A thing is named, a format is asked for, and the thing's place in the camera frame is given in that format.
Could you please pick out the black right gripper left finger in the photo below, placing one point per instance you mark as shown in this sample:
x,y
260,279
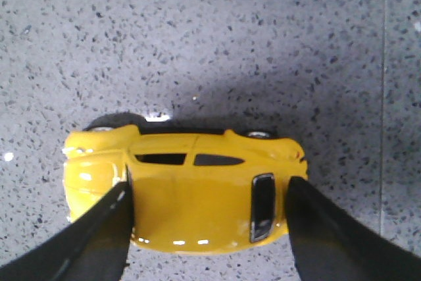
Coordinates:
x,y
95,247

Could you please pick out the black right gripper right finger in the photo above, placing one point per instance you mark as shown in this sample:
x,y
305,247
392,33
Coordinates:
x,y
329,244

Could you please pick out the yellow toy beetle car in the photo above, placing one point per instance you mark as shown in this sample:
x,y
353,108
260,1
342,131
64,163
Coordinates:
x,y
193,192

